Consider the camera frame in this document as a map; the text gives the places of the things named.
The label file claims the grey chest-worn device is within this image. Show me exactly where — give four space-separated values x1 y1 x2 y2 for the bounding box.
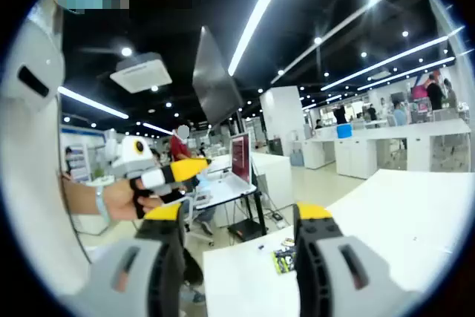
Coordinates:
0 22 67 112

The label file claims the office chair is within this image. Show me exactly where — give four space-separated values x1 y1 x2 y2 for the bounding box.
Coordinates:
183 197 217 248

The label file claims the blue box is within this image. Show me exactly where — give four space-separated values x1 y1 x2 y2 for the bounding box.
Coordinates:
336 122 354 140

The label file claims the hanging dark panel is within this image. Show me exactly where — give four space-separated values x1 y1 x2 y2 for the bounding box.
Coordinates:
191 25 244 127

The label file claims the monitor with red screen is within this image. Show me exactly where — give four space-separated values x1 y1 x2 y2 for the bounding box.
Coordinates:
229 132 255 183

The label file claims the white office desk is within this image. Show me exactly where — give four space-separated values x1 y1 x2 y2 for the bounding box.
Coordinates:
194 172 269 244

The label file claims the long ceiling light strip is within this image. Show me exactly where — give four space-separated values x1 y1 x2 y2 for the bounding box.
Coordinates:
226 0 298 77

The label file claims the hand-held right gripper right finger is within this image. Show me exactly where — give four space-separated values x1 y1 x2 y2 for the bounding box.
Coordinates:
292 201 407 317

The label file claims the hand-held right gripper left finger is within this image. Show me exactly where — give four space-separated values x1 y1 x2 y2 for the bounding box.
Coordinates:
73 201 186 317

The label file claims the ceiling air conditioner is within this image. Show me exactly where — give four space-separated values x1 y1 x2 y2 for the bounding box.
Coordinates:
109 52 174 94

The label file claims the white pillar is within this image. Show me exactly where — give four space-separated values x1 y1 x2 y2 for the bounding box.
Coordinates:
259 85 307 148

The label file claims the green and black packet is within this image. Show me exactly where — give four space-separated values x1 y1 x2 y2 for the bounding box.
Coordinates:
272 248 298 275

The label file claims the pink banner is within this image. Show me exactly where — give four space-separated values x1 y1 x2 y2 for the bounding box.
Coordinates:
411 84 430 101

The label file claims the person's left hand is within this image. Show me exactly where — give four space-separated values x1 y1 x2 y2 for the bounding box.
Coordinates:
103 177 168 221

